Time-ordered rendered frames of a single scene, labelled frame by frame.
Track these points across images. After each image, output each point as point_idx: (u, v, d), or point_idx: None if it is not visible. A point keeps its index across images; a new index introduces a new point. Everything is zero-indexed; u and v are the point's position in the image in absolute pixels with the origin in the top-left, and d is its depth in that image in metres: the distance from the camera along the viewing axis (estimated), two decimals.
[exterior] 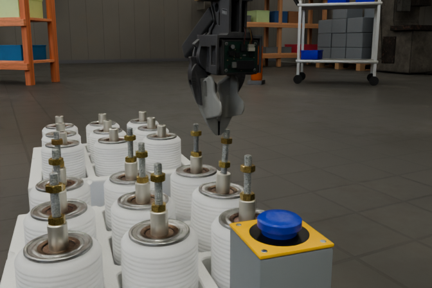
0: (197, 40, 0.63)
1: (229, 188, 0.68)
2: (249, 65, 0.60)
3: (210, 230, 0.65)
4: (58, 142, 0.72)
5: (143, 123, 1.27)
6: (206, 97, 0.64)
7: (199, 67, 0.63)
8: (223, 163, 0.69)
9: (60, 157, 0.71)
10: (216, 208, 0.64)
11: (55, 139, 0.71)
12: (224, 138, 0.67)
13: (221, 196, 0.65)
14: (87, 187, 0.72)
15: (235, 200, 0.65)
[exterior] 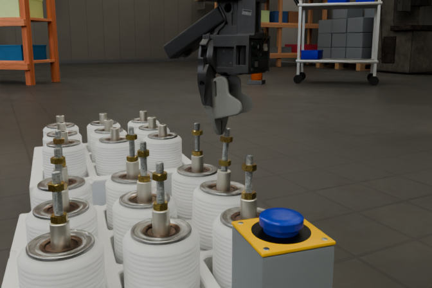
0: (206, 40, 0.62)
1: (229, 186, 0.69)
2: (264, 64, 0.63)
3: (213, 227, 0.66)
4: (60, 141, 0.72)
5: (143, 123, 1.27)
6: (215, 98, 0.64)
7: (211, 68, 0.62)
8: (218, 163, 0.69)
9: None
10: (219, 205, 0.65)
11: (57, 139, 0.72)
12: (229, 137, 0.68)
13: (223, 193, 0.66)
14: (89, 186, 0.72)
15: (237, 197, 0.66)
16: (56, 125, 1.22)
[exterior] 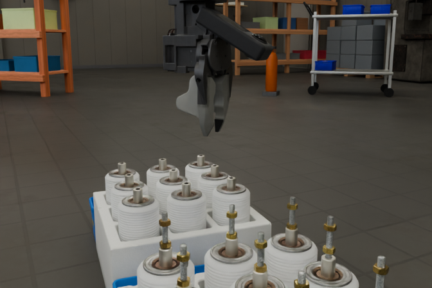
0: None
1: (335, 272, 0.69)
2: None
3: None
4: (164, 222, 0.72)
5: (202, 168, 1.28)
6: (218, 92, 0.70)
7: None
8: (323, 250, 0.69)
9: (168, 237, 0.72)
10: None
11: (162, 220, 0.72)
12: (333, 225, 0.67)
13: (335, 284, 0.66)
14: (192, 265, 0.73)
15: (348, 287, 0.66)
16: (118, 173, 1.22)
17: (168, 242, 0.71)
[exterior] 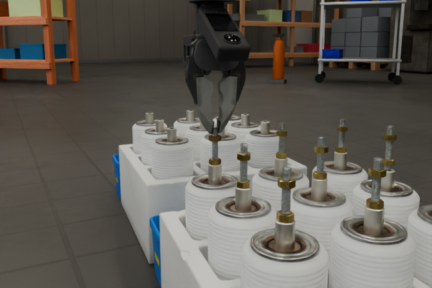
0: None
1: (393, 185, 0.66)
2: None
3: None
4: (216, 141, 0.68)
5: (231, 120, 1.25)
6: (229, 94, 0.68)
7: (234, 65, 0.68)
8: None
9: (211, 154, 0.69)
10: (395, 207, 0.62)
11: (218, 138, 0.68)
12: (393, 134, 0.64)
13: (396, 194, 0.63)
14: None
15: (411, 197, 0.63)
16: (146, 123, 1.20)
17: (211, 158, 0.69)
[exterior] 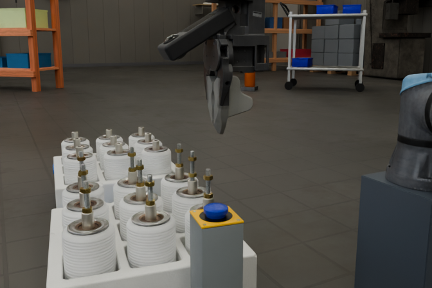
0: (224, 40, 0.62)
1: (197, 190, 0.99)
2: None
3: None
4: (81, 161, 1.01)
5: (141, 137, 1.58)
6: (229, 97, 0.65)
7: (230, 67, 0.63)
8: (188, 175, 0.99)
9: (80, 169, 1.02)
10: (190, 204, 0.95)
11: (82, 159, 1.01)
12: (193, 157, 0.98)
13: (192, 196, 0.96)
14: (101, 189, 1.03)
15: (202, 198, 0.96)
16: (72, 139, 1.53)
17: None
